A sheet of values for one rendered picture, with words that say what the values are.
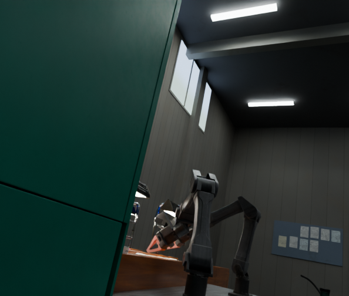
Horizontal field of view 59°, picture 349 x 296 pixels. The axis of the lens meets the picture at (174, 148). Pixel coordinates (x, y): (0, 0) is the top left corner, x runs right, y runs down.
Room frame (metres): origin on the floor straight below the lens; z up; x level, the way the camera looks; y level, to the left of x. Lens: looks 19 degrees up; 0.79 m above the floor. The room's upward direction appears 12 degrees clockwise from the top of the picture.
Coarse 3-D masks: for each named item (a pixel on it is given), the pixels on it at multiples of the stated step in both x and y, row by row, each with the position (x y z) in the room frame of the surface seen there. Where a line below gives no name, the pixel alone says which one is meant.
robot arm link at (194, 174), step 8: (192, 176) 1.11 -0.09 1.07; (200, 176) 1.09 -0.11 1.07; (208, 176) 1.16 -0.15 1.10; (192, 184) 1.08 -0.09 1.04; (216, 184) 1.07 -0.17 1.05; (192, 192) 1.08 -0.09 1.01; (216, 192) 1.07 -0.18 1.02; (184, 200) 1.29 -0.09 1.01; (192, 200) 1.22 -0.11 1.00; (184, 208) 1.27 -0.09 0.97; (192, 208) 1.26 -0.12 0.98; (184, 216) 1.31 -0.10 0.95; (192, 216) 1.30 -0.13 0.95
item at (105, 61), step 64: (0, 0) 0.34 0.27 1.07; (64, 0) 0.43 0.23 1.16; (128, 0) 0.57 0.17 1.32; (0, 64) 0.38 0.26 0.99; (64, 64) 0.47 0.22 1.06; (128, 64) 0.63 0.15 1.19; (0, 128) 0.41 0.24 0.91; (64, 128) 0.51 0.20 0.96; (128, 128) 0.70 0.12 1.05; (64, 192) 0.56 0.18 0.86; (128, 192) 0.77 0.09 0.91
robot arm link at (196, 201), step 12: (204, 180) 1.07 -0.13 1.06; (204, 192) 1.05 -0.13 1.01; (204, 204) 1.04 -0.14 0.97; (204, 216) 1.02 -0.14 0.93; (204, 228) 1.01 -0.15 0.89; (192, 240) 1.00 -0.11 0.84; (204, 240) 1.00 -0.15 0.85; (192, 252) 0.98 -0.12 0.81; (204, 252) 0.98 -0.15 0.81; (192, 264) 0.98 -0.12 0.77; (204, 264) 0.98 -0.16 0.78
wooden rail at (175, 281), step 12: (120, 264) 0.89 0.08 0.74; (132, 264) 0.96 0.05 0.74; (144, 264) 1.03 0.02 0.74; (156, 264) 1.12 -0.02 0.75; (168, 264) 1.23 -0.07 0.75; (180, 264) 1.37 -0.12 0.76; (120, 276) 0.90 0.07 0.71; (132, 276) 0.97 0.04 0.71; (144, 276) 1.05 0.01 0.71; (156, 276) 1.14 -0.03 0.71; (168, 276) 1.25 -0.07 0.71; (180, 276) 1.39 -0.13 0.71; (216, 276) 2.07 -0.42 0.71; (228, 276) 2.47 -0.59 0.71; (120, 288) 0.92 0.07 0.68; (132, 288) 0.99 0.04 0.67; (144, 288) 1.07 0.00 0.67
